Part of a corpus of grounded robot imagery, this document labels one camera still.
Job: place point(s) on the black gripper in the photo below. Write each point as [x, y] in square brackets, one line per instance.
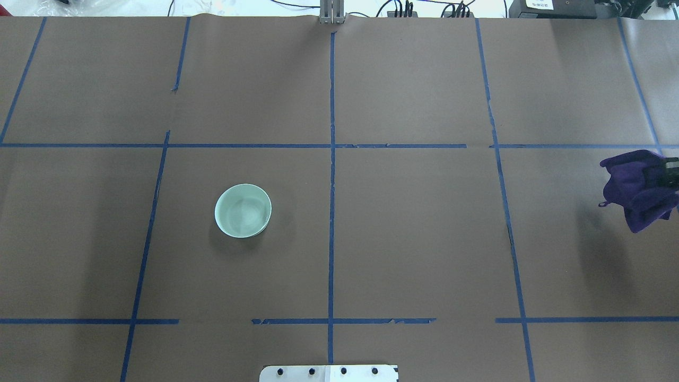
[672, 173]

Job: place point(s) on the purple microfiber cloth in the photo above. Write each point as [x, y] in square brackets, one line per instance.
[633, 184]

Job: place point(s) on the black box with label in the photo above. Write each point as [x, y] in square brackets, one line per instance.
[552, 10]

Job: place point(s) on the black power strip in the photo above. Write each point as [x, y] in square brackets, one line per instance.
[401, 10]

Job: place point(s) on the mint green bowl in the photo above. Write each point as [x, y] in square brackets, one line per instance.
[243, 211]

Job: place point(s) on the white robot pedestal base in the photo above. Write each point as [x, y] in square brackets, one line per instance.
[331, 372]

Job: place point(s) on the aluminium frame post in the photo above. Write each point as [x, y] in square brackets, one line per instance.
[332, 12]

